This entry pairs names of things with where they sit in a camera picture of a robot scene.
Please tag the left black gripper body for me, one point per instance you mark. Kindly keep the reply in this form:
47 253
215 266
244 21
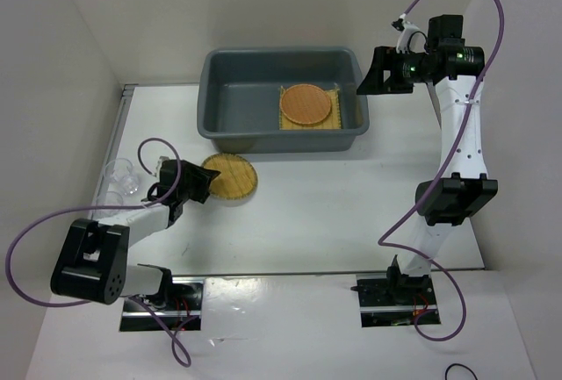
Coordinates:
183 192

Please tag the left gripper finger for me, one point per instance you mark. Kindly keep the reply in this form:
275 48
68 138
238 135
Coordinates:
198 192
191 173

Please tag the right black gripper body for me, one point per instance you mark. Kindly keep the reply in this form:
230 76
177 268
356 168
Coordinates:
412 70

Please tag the round yellow bamboo tray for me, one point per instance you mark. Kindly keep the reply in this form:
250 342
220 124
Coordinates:
237 179

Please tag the square bamboo mat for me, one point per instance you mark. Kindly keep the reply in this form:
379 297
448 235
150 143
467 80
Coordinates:
332 122

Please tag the round orange woven tray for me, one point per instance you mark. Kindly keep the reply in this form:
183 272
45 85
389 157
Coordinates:
305 104

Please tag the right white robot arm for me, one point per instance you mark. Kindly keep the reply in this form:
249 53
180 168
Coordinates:
451 71

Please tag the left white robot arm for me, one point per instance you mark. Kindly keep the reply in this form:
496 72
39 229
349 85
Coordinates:
93 263

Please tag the grey plastic bin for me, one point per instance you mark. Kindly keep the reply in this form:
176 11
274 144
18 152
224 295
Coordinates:
239 92

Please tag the clear plastic cup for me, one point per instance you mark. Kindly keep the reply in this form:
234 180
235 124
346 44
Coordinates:
128 184
118 170
108 204

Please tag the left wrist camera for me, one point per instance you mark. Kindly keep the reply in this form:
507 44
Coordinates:
155 169

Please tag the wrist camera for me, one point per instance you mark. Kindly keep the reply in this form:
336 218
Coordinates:
411 39
155 169

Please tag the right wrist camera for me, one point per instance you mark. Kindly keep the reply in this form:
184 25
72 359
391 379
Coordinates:
411 39

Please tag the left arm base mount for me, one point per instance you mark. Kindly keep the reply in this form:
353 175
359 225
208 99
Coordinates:
182 311

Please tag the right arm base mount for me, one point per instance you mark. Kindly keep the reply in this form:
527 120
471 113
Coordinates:
383 303

